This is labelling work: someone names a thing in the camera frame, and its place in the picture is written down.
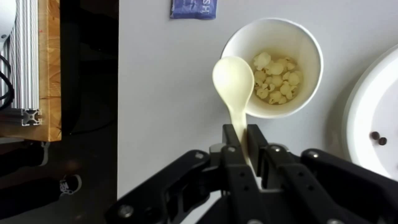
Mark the blue foil packet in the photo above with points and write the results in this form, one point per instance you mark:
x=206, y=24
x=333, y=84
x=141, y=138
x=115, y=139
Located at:
x=195, y=9

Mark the aluminium extrusion rail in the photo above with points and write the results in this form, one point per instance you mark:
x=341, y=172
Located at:
x=25, y=62

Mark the cream plastic spoon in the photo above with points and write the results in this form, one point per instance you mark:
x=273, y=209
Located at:
x=234, y=82

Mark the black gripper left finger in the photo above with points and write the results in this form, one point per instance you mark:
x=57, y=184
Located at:
x=238, y=170

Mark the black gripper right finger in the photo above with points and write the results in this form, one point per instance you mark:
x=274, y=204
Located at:
x=263, y=154

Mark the white round plate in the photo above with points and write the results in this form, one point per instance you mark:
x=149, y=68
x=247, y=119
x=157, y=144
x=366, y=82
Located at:
x=370, y=116

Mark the white paper cup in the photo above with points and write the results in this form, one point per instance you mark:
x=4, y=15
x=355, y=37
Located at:
x=280, y=37

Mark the wooden board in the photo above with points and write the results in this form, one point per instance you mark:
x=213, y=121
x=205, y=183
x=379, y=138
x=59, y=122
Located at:
x=50, y=73

